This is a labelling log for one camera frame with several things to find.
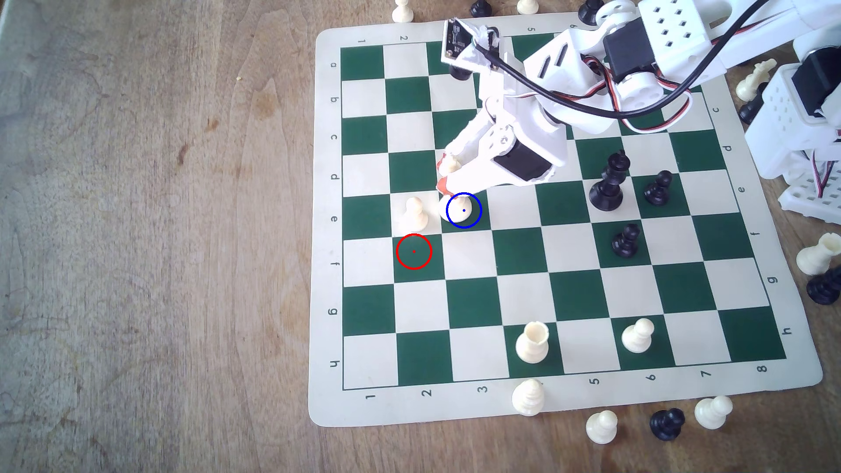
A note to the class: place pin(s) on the green white chess board mat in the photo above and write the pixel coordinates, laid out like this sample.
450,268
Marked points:
552,282

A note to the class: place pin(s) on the black pawn right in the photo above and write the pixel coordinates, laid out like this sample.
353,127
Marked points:
657,190

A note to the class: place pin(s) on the white bishop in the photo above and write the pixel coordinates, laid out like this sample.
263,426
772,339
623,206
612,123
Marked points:
527,399

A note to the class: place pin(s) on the black chess piece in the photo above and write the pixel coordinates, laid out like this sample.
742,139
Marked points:
826,287
460,72
751,110
589,12
481,8

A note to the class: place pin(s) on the black king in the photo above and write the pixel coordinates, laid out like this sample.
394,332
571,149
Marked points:
608,190

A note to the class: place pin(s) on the gripper camera circuit board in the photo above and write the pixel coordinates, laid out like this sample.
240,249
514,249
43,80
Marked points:
463,41

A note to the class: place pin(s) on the white rook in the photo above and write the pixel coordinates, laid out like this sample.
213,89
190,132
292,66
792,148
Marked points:
818,256
532,345

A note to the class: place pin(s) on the white pawn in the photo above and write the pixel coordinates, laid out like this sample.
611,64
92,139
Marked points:
713,412
637,336
401,11
601,428
414,215
460,211

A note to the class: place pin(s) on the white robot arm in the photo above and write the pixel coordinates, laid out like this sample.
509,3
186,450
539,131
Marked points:
670,33

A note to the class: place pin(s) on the black pawn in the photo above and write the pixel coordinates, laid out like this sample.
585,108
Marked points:
657,190
625,243
667,424

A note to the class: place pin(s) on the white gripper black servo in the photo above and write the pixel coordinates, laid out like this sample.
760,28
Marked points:
521,163

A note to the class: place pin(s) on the white knight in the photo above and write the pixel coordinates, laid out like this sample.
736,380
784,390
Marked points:
754,80

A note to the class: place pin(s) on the white chess piece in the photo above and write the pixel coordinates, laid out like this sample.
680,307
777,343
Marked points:
527,6

